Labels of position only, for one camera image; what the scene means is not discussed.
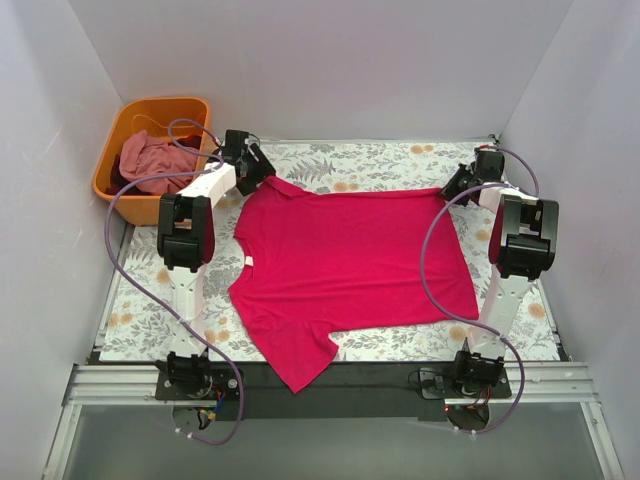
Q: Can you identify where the light pink shirt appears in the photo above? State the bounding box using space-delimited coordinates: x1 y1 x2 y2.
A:
118 129 206 194

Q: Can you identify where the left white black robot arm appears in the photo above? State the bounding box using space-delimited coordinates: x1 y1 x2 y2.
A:
157 130 275 400

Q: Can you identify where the orange plastic laundry basket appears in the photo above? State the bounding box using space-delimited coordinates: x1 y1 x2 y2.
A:
92 96 213 226

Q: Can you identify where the magenta t shirt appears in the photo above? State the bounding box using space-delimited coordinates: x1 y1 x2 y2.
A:
229 176 478 392

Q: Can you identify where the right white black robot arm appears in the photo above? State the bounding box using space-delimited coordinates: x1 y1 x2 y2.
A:
438 145 559 398

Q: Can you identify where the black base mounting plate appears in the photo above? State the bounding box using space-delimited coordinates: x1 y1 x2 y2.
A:
154 359 511 421

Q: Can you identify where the aluminium frame rail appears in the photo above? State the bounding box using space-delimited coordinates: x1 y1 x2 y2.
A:
59 361 624 479

